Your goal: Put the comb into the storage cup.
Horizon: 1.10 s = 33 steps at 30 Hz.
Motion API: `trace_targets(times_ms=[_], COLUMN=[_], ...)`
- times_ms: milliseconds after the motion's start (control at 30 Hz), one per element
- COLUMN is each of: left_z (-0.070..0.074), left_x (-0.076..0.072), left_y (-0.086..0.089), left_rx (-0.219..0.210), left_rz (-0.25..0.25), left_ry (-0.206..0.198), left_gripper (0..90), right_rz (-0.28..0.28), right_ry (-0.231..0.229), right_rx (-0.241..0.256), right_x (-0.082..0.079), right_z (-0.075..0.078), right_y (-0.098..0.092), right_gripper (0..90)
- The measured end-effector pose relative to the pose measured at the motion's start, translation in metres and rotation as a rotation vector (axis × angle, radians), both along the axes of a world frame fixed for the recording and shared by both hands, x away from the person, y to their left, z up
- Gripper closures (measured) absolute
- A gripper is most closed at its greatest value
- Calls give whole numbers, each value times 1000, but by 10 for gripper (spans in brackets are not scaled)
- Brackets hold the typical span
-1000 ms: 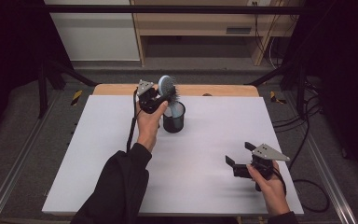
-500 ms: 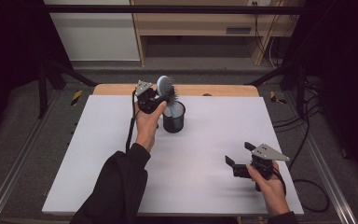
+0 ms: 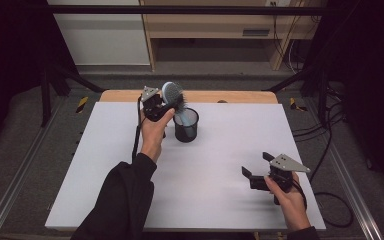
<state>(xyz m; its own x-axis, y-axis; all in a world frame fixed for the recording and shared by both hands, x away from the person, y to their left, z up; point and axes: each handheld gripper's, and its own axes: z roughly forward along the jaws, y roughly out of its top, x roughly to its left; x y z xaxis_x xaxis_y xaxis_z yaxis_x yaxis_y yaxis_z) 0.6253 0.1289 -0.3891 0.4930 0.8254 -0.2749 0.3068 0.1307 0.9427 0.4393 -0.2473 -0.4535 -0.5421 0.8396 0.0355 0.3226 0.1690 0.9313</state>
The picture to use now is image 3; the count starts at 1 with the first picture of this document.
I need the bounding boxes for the black metal stand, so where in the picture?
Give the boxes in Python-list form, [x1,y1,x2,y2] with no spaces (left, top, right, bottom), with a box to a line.
[262,64,332,128]
[39,62,106,128]

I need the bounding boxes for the person's left hand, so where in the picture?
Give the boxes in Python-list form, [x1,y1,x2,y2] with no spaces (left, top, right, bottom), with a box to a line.
[140,109,176,164]

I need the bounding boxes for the dark curtain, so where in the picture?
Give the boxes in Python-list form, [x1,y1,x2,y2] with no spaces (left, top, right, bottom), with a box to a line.
[308,0,384,203]
[0,0,78,161]

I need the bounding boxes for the black floor cables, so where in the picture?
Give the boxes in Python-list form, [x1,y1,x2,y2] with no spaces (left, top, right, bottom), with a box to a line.
[292,81,349,183]

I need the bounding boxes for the left hand-held gripper cable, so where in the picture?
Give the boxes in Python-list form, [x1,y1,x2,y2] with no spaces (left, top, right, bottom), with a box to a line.
[131,95,145,164]

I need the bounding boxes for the light wooden desk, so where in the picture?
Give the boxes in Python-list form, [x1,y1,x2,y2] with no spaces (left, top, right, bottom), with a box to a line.
[139,0,318,72]

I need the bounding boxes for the black horizontal frame bar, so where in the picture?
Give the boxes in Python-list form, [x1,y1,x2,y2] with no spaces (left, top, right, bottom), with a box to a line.
[44,4,329,16]

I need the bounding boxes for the person's right hand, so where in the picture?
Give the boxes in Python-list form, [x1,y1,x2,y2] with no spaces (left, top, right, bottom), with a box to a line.
[264,174,311,232]

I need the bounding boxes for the black mesh pen holder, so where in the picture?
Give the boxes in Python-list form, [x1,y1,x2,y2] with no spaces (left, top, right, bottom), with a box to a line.
[172,107,200,144]

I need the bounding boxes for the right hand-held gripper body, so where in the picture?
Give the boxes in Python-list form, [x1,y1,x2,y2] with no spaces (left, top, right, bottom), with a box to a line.
[249,153,311,205]

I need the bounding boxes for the light blue hairbrush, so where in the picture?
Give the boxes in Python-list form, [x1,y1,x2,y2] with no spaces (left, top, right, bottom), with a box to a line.
[161,81,198,138]

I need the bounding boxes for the yellow black striped tape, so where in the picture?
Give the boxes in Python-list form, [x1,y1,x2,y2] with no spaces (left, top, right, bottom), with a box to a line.
[288,97,309,113]
[75,96,90,114]

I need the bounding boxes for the aluminium rail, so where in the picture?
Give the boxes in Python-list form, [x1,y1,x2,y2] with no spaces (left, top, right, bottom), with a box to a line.
[303,99,384,240]
[0,106,63,240]

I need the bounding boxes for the white cabinet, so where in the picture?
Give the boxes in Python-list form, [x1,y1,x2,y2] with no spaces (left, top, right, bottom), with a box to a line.
[45,0,151,66]

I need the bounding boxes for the cables beside wooden desk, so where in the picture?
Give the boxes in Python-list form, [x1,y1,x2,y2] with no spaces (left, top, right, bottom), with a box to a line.
[270,0,316,75]

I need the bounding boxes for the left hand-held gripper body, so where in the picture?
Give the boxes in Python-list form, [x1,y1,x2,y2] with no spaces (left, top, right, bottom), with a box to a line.
[140,85,173,123]

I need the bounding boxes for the hand-held gripper cable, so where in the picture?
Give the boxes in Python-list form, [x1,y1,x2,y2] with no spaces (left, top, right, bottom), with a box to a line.
[292,172,354,229]
[131,95,145,164]

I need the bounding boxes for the right hand-held gripper cable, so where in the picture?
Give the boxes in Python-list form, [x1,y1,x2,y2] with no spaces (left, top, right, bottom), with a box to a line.
[292,172,354,229]

